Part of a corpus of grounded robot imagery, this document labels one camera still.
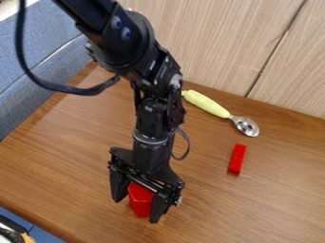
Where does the red toy cup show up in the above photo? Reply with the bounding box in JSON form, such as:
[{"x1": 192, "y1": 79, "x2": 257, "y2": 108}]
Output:
[{"x1": 126, "y1": 181, "x2": 158, "y2": 218}]

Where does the red long block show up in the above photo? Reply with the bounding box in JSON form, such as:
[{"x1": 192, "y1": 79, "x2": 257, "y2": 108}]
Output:
[{"x1": 227, "y1": 143, "x2": 249, "y2": 177}]

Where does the yellow handled silver spoon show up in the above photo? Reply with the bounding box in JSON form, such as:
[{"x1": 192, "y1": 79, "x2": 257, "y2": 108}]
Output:
[{"x1": 182, "y1": 89, "x2": 262, "y2": 138}]

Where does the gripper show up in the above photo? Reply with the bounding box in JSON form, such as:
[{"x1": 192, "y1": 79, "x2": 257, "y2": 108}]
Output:
[{"x1": 107, "y1": 146, "x2": 187, "y2": 224}]

